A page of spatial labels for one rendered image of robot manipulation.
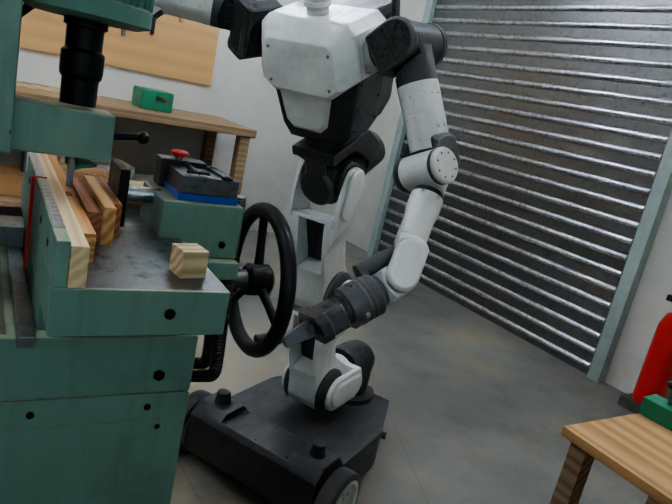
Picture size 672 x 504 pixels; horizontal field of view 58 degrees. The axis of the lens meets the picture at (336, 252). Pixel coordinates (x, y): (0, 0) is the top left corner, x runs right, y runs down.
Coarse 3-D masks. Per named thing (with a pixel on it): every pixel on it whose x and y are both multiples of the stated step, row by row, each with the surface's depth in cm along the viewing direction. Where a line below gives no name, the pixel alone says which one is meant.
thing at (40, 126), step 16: (16, 96) 87; (16, 112) 84; (32, 112) 85; (48, 112) 86; (64, 112) 87; (80, 112) 88; (96, 112) 89; (16, 128) 84; (32, 128) 85; (48, 128) 86; (64, 128) 87; (80, 128) 88; (96, 128) 89; (112, 128) 90; (16, 144) 85; (32, 144) 86; (48, 144) 87; (64, 144) 88; (80, 144) 89; (96, 144) 90; (112, 144) 91; (96, 160) 91
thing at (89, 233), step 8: (56, 160) 115; (56, 168) 108; (64, 176) 104; (64, 184) 98; (72, 192) 94; (72, 208) 85; (80, 208) 86; (80, 216) 82; (80, 224) 79; (88, 224) 79; (88, 232) 76; (88, 240) 76
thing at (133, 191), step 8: (112, 160) 98; (120, 160) 98; (112, 168) 97; (120, 168) 92; (128, 168) 93; (112, 176) 97; (120, 176) 92; (128, 176) 92; (112, 184) 96; (120, 184) 92; (128, 184) 93; (120, 192) 92; (128, 192) 96; (136, 192) 97; (144, 192) 98; (152, 192) 98; (120, 200) 93; (128, 200) 97; (136, 200) 98; (144, 200) 98; (152, 200) 99; (120, 224) 94
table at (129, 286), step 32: (32, 224) 92; (128, 224) 98; (32, 256) 89; (96, 256) 80; (128, 256) 83; (160, 256) 86; (64, 288) 68; (96, 288) 70; (128, 288) 72; (160, 288) 74; (192, 288) 76; (224, 288) 79; (64, 320) 69; (96, 320) 71; (128, 320) 73; (160, 320) 75; (192, 320) 77; (224, 320) 79
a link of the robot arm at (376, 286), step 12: (384, 252) 123; (360, 264) 121; (372, 264) 122; (384, 264) 123; (360, 276) 120; (372, 276) 121; (384, 276) 119; (372, 288) 117; (384, 288) 119; (372, 300) 117; (384, 300) 118; (396, 300) 124; (384, 312) 120
